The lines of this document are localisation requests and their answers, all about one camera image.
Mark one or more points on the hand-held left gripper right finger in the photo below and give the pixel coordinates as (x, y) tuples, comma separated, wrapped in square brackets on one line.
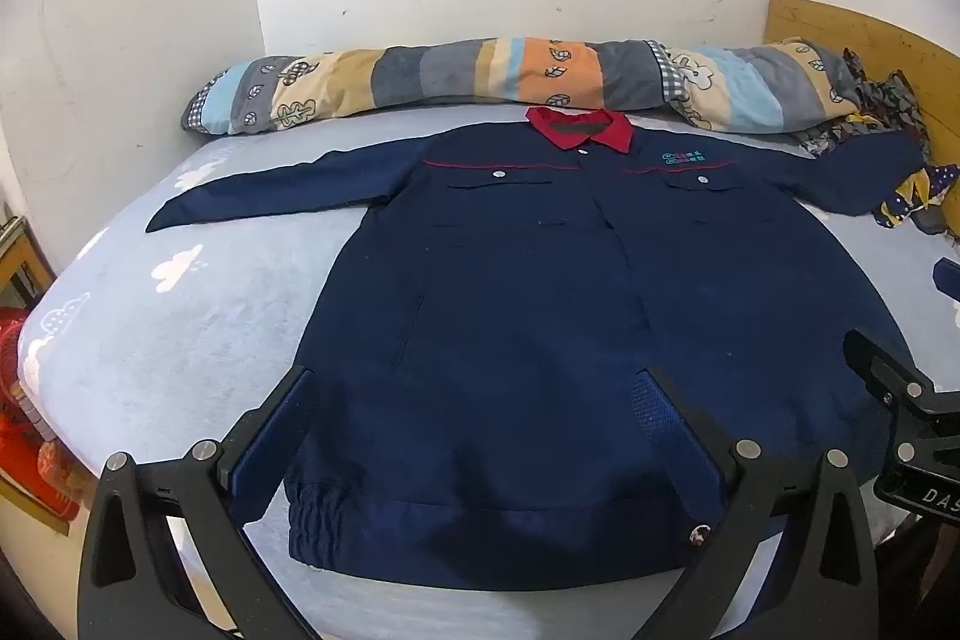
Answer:
[(675, 430)]

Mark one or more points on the dark floral patterned cloth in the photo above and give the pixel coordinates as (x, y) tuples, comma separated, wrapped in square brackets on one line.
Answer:
[(885, 100)]

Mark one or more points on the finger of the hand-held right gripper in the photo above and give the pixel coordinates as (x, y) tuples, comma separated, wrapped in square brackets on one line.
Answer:
[(949, 281), (885, 364)]

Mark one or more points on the wooden framed furniture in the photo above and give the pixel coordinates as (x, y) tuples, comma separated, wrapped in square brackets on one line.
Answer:
[(22, 257)]

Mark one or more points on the light blue cloud bed sheet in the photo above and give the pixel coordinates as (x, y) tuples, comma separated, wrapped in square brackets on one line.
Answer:
[(187, 310)]

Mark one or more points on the rolled patchwork quilt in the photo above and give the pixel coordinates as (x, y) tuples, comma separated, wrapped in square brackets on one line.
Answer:
[(480, 74)]

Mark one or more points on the red plastic basket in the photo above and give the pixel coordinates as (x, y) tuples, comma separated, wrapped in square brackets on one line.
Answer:
[(22, 400)]

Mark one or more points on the navy work jacket red collar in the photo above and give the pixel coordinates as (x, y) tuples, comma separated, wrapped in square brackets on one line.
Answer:
[(525, 325)]

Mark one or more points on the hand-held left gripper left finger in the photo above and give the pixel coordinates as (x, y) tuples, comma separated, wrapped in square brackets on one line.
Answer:
[(276, 434)]

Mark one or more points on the wooden headboard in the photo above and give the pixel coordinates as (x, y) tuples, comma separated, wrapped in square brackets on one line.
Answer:
[(885, 40)]

